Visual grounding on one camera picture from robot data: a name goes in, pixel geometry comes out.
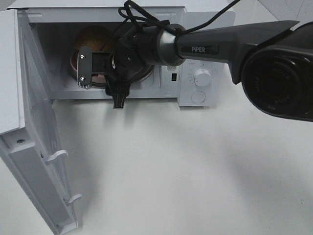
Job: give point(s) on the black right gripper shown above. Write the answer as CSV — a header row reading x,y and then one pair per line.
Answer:
x,y
131,54

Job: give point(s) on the pink plate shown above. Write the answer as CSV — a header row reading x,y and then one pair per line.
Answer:
x,y
73,64

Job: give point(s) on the burger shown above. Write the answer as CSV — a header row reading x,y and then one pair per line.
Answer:
x,y
94,36

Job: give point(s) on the white timer knob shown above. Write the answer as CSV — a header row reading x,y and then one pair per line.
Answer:
x,y
202,77

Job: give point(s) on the white microwave door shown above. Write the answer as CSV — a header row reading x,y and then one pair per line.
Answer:
x,y
29,142

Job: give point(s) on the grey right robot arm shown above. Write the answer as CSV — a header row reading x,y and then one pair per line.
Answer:
x,y
272,61

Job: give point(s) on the glass turntable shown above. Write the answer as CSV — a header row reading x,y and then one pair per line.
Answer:
x,y
99,80

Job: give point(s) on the round door release button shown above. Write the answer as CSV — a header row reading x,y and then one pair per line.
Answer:
x,y
198,97

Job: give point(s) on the white microwave oven body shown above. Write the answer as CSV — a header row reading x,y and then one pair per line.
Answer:
x,y
41,33

